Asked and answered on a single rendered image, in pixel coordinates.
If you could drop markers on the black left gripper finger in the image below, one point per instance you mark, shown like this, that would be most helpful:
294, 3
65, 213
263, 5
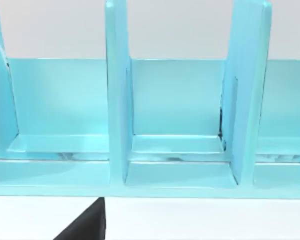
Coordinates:
92, 222

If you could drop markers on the light blue rack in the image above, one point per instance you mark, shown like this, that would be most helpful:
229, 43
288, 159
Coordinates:
165, 112

